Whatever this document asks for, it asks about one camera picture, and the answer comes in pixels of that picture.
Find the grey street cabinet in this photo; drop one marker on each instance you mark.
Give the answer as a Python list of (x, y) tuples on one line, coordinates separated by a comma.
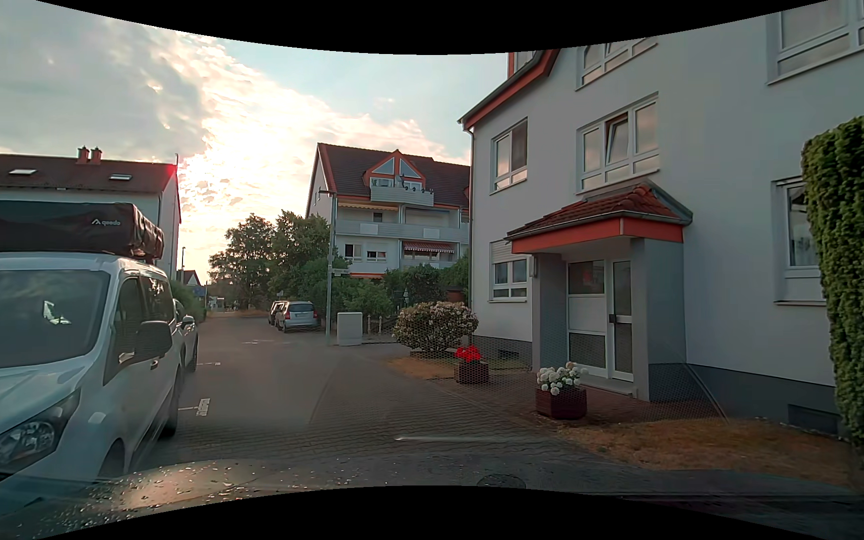
[(349, 328)]

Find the white van with roof tent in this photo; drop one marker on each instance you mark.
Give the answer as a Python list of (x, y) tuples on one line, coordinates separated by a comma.
[(49, 352)]

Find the white apartment building with balconies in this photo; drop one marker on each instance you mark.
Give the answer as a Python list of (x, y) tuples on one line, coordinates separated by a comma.
[(394, 217)]

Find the bush with pale flowers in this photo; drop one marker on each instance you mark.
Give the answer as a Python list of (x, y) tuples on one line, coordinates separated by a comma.
[(435, 325)]

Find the white parked car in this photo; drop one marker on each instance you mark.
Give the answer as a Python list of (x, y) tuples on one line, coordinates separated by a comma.
[(187, 334)]

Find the planter with red flowers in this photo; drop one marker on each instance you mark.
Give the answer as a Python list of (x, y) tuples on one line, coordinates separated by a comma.
[(471, 366)]

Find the dry grass patch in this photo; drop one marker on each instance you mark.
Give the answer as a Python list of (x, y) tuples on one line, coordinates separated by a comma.
[(709, 446)]

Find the car's own bonnet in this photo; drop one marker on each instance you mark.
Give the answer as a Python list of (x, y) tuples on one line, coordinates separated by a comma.
[(372, 480)]

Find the grey lamp post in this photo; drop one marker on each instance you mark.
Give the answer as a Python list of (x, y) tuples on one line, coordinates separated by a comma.
[(329, 270)]

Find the group of green trees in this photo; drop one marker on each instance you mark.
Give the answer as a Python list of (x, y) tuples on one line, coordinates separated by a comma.
[(271, 255)]

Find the trimmed green hedge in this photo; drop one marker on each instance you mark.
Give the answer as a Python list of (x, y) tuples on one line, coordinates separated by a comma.
[(863, 277)]

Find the grey asphalt road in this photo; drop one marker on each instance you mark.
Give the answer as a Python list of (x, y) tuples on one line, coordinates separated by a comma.
[(267, 375)]

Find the green bushes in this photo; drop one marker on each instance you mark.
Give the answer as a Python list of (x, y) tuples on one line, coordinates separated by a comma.
[(394, 289)]

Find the brick paved forecourt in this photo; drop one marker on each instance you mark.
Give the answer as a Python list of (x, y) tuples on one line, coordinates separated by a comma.
[(507, 394)]

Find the dark parked car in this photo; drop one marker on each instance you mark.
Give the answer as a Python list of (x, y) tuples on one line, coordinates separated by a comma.
[(275, 311)]

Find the planter with white flowers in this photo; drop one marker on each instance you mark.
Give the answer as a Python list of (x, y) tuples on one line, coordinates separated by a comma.
[(561, 394)]

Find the white house with dark roof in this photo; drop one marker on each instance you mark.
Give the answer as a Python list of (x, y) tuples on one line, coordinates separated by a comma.
[(64, 176)]

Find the silver parked car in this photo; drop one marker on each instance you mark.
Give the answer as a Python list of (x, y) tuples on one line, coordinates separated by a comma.
[(298, 315)]

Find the white house with red trim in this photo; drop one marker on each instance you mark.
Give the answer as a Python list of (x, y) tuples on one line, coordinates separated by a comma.
[(717, 225)]

